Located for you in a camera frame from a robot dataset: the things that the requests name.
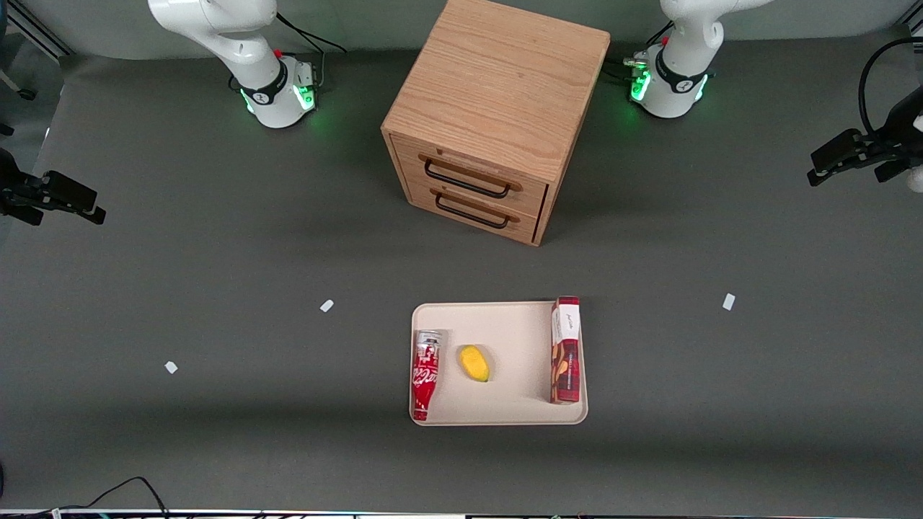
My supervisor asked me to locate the black cable at table edge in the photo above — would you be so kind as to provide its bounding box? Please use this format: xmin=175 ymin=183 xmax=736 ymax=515
xmin=0 ymin=476 xmax=171 ymax=517

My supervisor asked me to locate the black right arm base cable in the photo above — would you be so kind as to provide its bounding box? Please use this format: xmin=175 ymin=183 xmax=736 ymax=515
xmin=276 ymin=12 xmax=348 ymax=55

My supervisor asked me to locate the wooden drawer cabinet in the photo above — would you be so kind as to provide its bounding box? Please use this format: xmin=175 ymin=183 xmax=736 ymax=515
xmin=381 ymin=0 xmax=611 ymax=247

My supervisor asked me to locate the black arm base cable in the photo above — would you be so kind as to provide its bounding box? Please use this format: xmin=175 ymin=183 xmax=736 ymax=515
xmin=276 ymin=12 xmax=348 ymax=55
xmin=604 ymin=20 xmax=675 ymax=81

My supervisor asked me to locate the black stand leg with caster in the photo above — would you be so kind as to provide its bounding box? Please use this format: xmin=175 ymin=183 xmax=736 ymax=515
xmin=0 ymin=68 xmax=38 ymax=102

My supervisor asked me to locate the black left arm base cable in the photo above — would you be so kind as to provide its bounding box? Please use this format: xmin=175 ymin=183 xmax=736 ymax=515
xmin=604 ymin=20 xmax=675 ymax=81

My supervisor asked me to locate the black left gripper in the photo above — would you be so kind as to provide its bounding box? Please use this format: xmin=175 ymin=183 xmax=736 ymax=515
xmin=808 ymin=88 xmax=923 ymax=187

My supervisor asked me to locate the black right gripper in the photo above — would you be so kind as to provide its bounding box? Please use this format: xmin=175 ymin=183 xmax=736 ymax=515
xmin=0 ymin=148 xmax=107 ymax=226

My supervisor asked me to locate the beige plastic tray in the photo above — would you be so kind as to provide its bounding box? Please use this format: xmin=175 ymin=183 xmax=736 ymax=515
xmin=410 ymin=301 xmax=589 ymax=427

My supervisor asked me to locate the red cookie box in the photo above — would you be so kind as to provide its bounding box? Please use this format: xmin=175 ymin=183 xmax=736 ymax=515
xmin=550 ymin=296 xmax=582 ymax=405

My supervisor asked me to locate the black metal drawer handle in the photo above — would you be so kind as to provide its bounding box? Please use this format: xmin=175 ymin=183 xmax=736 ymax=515
xmin=433 ymin=189 xmax=521 ymax=231
xmin=423 ymin=155 xmax=523 ymax=200

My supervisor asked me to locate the red cola can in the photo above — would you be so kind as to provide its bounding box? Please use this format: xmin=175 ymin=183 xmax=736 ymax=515
xmin=411 ymin=329 xmax=442 ymax=422

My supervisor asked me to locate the aluminium frame rail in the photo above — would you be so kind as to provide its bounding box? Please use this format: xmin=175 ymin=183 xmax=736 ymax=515
xmin=4 ymin=0 xmax=74 ymax=58

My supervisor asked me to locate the yellow mango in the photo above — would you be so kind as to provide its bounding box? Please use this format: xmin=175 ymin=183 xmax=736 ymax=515
xmin=459 ymin=345 xmax=491 ymax=383

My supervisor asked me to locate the wooden drawer front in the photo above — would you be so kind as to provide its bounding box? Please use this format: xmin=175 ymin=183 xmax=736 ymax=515
xmin=405 ymin=179 xmax=543 ymax=243
xmin=394 ymin=133 xmax=550 ymax=217

